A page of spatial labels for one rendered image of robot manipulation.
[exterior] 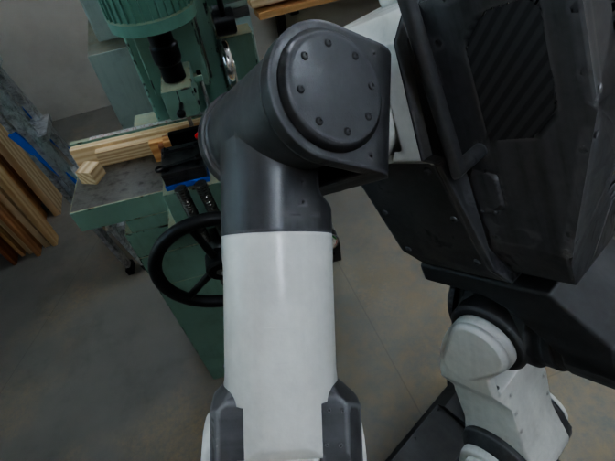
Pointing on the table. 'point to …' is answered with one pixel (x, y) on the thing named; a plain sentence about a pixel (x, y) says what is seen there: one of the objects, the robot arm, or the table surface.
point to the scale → (130, 129)
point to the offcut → (91, 172)
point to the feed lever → (224, 20)
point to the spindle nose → (167, 57)
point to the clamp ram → (183, 135)
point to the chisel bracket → (185, 91)
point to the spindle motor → (146, 16)
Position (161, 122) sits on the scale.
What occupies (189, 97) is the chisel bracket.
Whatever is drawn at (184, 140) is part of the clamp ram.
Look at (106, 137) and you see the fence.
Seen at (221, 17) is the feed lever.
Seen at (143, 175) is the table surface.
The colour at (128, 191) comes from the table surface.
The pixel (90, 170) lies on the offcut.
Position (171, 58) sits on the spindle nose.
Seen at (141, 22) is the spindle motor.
